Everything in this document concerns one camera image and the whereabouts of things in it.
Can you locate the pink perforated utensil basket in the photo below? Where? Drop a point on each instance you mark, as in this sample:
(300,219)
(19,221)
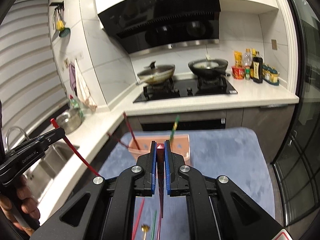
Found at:
(179,144)

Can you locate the hanging dish cloth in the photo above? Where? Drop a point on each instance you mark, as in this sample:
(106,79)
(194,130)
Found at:
(82,89)

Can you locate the green chopstick gold band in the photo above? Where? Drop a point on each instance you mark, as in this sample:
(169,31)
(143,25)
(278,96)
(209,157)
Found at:
(153,225)

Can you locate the seasoning jar rack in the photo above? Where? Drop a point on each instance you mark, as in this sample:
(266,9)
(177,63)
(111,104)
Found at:
(270,75)

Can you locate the left hand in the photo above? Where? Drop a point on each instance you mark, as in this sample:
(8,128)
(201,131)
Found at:
(28,206)

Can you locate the steel pot by sink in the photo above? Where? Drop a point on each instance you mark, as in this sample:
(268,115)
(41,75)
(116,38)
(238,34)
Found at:
(69,120)

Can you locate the red instant noodle cup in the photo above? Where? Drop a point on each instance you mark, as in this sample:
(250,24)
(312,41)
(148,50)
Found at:
(238,72)

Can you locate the clear oil bottle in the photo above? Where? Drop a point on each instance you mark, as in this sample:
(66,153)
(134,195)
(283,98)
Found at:
(247,58)

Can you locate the green dish soap bottle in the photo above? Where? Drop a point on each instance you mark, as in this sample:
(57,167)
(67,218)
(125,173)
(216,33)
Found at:
(75,105)

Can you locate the dark soy sauce bottle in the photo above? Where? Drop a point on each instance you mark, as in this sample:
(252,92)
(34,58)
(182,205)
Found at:
(257,65)

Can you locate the gold flower spoon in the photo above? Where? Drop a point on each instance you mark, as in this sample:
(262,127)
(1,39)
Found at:
(145,229)

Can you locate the black frying pan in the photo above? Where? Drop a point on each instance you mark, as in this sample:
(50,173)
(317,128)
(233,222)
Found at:
(209,69)

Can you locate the wok with lid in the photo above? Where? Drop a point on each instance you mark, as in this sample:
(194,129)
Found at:
(156,73)

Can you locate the black range hood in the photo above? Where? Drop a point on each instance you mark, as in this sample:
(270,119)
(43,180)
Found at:
(141,25)

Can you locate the dark green chopstick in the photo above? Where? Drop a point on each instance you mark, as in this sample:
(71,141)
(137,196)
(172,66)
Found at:
(174,128)

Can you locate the yellow snack packet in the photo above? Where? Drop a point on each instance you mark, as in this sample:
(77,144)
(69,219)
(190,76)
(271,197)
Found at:
(238,58)

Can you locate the black gas stove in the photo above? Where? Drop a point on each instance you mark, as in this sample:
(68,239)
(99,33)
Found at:
(171,89)

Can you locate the sink faucet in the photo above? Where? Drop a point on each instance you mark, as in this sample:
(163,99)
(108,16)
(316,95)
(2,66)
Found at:
(18,133)

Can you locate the bright red chopstick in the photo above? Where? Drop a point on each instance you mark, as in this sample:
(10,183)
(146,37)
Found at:
(136,224)

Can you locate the grey blue fleece mat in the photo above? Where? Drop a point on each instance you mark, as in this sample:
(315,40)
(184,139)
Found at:
(233,152)

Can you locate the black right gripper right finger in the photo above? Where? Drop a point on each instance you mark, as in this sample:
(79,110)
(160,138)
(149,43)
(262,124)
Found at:
(175,184)

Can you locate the hanging yellow green brush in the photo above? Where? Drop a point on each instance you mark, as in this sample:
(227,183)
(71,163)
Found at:
(59,24)

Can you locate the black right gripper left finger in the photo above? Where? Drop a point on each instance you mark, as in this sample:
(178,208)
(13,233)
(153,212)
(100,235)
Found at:
(145,184)

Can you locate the maroon chopstick gold band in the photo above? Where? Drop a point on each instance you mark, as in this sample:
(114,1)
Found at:
(159,227)

